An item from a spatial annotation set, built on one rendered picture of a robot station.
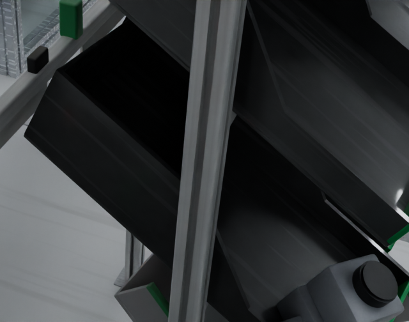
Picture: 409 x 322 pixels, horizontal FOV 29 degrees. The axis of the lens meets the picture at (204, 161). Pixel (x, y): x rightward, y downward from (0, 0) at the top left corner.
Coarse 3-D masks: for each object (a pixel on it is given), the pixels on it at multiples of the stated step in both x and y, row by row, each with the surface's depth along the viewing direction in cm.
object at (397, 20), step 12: (372, 0) 58; (384, 0) 59; (396, 0) 60; (408, 0) 60; (372, 12) 53; (384, 12) 58; (396, 12) 59; (408, 12) 59; (384, 24) 53; (396, 24) 58; (408, 24) 58; (408, 36) 58
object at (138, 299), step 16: (144, 272) 62; (160, 272) 63; (128, 288) 61; (144, 288) 57; (160, 288) 63; (128, 304) 60; (144, 304) 58; (160, 304) 57; (208, 304) 66; (144, 320) 60; (160, 320) 59; (208, 320) 65; (224, 320) 66
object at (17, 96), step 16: (96, 16) 66; (64, 48) 62; (48, 64) 60; (64, 64) 63; (16, 80) 58; (32, 80) 59; (48, 80) 61; (0, 96) 57; (16, 96) 57; (32, 96) 59; (0, 112) 55; (16, 112) 57; (0, 128) 56
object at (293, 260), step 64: (128, 64) 62; (64, 128) 52; (128, 128) 59; (128, 192) 52; (256, 192) 61; (320, 192) 61; (256, 256) 58; (320, 256) 61; (384, 256) 61; (256, 320) 52
